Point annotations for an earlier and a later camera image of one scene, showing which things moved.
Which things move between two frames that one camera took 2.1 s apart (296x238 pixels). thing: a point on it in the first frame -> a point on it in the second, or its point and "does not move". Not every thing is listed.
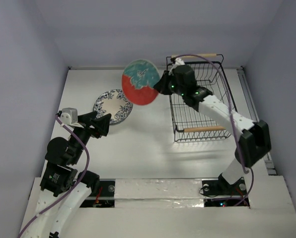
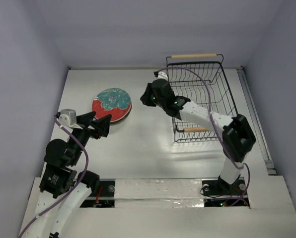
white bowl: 113,121 does not move
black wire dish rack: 188,124 does not move
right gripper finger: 165,86 -> 148,97
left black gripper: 101,123 does not move
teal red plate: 139,78 -> 114,101
